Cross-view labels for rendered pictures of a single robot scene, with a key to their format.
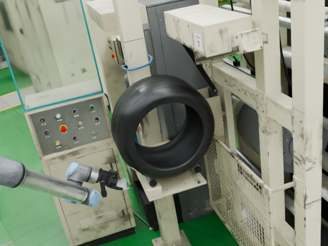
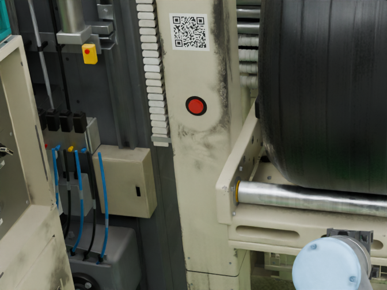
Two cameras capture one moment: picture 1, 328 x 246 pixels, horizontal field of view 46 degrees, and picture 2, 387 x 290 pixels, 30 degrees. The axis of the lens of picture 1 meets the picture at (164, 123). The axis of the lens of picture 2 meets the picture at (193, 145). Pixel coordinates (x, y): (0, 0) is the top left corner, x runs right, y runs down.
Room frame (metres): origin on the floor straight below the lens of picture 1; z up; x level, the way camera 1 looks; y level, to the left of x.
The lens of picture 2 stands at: (1.65, 1.28, 1.73)
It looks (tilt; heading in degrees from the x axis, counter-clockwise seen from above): 30 degrees down; 302
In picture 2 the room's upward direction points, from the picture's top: 5 degrees counter-clockwise
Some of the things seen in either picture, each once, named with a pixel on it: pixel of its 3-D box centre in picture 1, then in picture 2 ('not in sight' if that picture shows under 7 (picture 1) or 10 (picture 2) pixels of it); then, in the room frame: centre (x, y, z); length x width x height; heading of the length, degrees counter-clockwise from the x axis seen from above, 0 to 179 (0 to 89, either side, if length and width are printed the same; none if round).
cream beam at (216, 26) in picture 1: (203, 27); not in sight; (2.04, -0.29, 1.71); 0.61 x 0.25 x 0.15; 13
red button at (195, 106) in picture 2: not in sight; (196, 105); (2.32, 0.16, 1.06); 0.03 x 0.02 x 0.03; 13
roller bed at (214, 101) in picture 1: (206, 113); (260, 26); (2.39, -0.30, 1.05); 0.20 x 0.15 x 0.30; 13
